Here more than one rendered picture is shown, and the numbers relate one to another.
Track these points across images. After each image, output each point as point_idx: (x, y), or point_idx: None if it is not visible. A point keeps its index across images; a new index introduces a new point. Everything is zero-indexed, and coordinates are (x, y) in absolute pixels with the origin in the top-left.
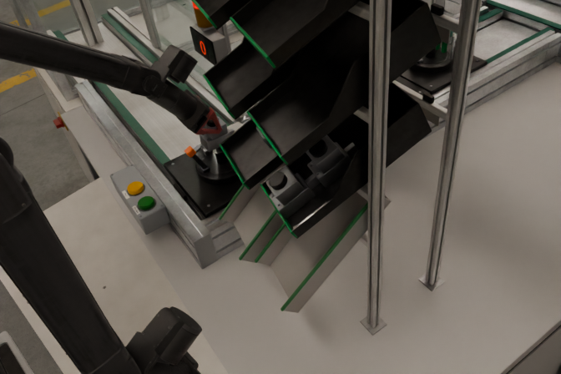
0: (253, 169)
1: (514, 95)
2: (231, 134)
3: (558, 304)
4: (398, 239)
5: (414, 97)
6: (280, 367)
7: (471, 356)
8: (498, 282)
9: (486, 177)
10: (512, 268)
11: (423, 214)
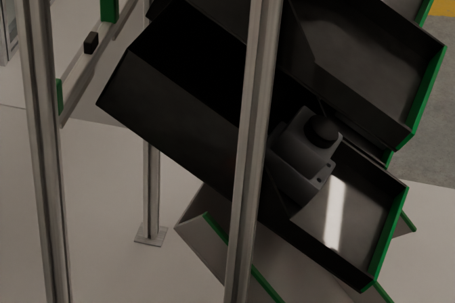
0: (364, 204)
1: None
2: (345, 259)
3: (93, 131)
4: (102, 300)
5: None
6: None
7: None
8: (99, 179)
9: None
10: (66, 176)
11: (22, 295)
